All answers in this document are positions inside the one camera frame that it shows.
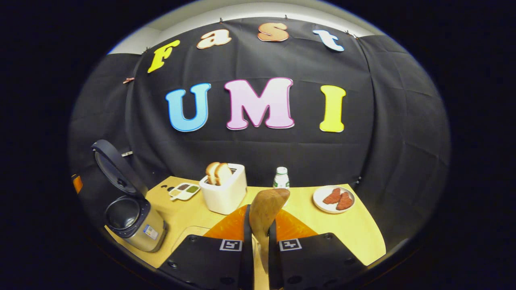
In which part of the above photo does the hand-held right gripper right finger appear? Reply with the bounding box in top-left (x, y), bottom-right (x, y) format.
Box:
top-left (268, 208), bottom-right (366, 290)

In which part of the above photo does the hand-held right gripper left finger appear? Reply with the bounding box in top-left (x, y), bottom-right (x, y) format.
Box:
top-left (157, 204), bottom-right (255, 290)

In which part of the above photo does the wooden spoon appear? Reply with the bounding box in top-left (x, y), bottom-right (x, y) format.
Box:
top-left (249, 188), bottom-right (291, 274)

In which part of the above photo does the clear tray of white rice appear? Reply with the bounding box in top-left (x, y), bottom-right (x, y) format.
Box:
top-left (171, 226), bottom-right (211, 254)

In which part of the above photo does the black and silver rice cooker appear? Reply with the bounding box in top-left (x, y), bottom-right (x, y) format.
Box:
top-left (91, 139), bottom-right (168, 253)

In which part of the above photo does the white toaster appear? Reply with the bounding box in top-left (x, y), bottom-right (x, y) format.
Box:
top-left (199, 163), bottom-right (248, 215)

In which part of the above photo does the white round plate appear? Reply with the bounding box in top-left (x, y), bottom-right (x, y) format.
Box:
top-left (313, 185), bottom-right (356, 213)

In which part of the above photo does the white milk bottle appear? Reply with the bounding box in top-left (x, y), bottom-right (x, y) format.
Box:
top-left (273, 167), bottom-right (290, 190)

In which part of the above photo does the red meat slice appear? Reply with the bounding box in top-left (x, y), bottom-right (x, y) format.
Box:
top-left (336, 192), bottom-right (354, 211)
top-left (322, 188), bottom-right (342, 205)

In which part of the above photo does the toasted bread slice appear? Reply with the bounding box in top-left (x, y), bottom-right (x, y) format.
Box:
top-left (206, 162), bottom-right (220, 185)
top-left (214, 163), bottom-right (233, 186)

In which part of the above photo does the white divided grain dish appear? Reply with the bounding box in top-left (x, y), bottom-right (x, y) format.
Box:
top-left (169, 183), bottom-right (201, 201)

